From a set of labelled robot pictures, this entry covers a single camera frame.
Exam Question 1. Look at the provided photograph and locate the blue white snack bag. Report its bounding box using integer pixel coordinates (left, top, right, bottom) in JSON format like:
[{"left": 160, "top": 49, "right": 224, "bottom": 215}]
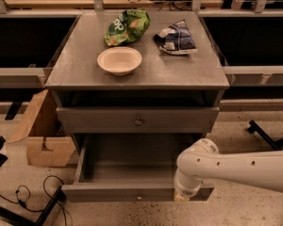
[{"left": 153, "top": 20, "right": 196, "bottom": 56}]

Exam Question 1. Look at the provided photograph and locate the brown cardboard box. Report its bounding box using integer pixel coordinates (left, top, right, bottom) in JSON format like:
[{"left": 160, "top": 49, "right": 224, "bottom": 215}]
[{"left": 8, "top": 89, "right": 75, "bottom": 167}]

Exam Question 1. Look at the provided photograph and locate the grey top drawer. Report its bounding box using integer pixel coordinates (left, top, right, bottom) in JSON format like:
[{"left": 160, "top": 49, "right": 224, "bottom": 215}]
[{"left": 57, "top": 106, "right": 219, "bottom": 134}]

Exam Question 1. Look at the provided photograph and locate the black stand leg right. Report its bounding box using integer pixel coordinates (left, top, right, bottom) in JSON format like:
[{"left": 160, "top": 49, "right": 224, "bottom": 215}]
[{"left": 247, "top": 121, "right": 283, "bottom": 151}]

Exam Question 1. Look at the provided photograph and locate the grey drawer cabinet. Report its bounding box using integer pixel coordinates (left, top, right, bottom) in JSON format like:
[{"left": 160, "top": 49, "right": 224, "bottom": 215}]
[{"left": 44, "top": 10, "right": 231, "bottom": 177}]

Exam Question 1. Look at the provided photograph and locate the grey drawer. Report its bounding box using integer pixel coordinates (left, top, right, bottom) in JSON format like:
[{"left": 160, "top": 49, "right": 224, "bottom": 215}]
[
  {"left": 61, "top": 133, "right": 215, "bottom": 203},
  {"left": 57, "top": 106, "right": 219, "bottom": 134}
]

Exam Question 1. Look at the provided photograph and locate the green chip bag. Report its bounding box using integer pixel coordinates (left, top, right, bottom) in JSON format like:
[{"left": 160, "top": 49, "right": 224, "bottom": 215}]
[{"left": 104, "top": 9, "right": 150, "bottom": 46}]

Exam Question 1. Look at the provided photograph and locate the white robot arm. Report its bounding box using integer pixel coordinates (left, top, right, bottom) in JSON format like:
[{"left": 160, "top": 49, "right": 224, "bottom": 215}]
[{"left": 174, "top": 138, "right": 283, "bottom": 200}]

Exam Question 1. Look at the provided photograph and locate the black cable on floor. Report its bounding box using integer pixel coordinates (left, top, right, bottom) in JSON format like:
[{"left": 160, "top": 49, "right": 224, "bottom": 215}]
[{"left": 0, "top": 175, "right": 69, "bottom": 226}]

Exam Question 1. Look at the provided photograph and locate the black stand base left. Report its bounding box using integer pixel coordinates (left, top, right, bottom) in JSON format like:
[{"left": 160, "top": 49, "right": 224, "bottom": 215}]
[{"left": 0, "top": 186, "right": 66, "bottom": 226}]

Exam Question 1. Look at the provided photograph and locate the white paper bowl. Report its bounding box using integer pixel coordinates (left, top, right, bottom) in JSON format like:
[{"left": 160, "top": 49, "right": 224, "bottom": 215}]
[{"left": 97, "top": 47, "right": 142, "bottom": 76}]

